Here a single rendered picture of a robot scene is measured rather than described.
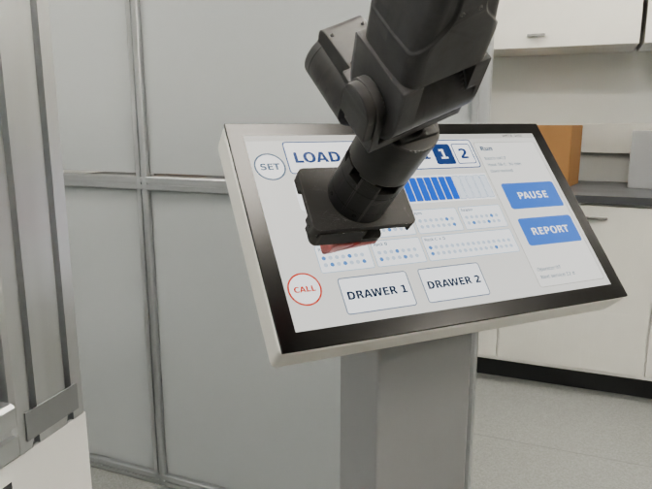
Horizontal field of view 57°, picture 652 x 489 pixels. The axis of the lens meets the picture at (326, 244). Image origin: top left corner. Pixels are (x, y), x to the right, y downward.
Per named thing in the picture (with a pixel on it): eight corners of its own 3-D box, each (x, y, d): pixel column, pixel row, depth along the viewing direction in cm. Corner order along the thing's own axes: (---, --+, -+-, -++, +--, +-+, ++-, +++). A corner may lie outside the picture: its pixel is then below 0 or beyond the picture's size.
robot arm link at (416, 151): (403, 150, 43) (459, 134, 46) (354, 79, 45) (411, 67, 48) (367, 203, 49) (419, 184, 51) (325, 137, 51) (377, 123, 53)
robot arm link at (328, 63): (372, 112, 38) (483, 63, 40) (286, -17, 41) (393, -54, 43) (349, 198, 49) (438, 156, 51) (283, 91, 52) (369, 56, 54)
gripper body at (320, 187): (291, 179, 55) (314, 128, 49) (387, 176, 59) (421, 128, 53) (308, 241, 53) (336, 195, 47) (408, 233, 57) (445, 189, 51)
